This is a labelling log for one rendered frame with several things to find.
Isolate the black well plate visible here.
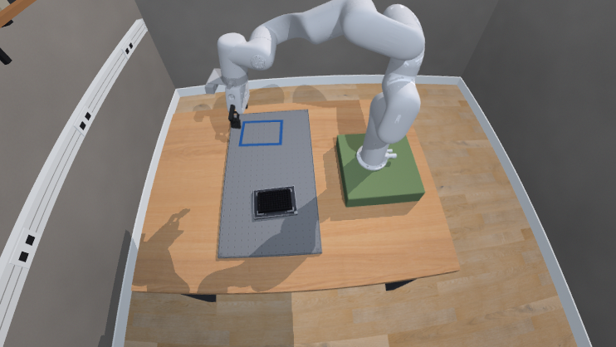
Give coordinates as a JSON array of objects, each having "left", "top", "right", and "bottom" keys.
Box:
[{"left": 257, "top": 188, "right": 292, "bottom": 213}]

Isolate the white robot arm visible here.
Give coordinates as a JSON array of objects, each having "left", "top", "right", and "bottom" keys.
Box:
[{"left": 205, "top": 0, "right": 425, "bottom": 170}]

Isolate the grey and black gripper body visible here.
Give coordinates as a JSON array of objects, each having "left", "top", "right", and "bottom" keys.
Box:
[{"left": 225, "top": 82, "right": 250, "bottom": 115}]

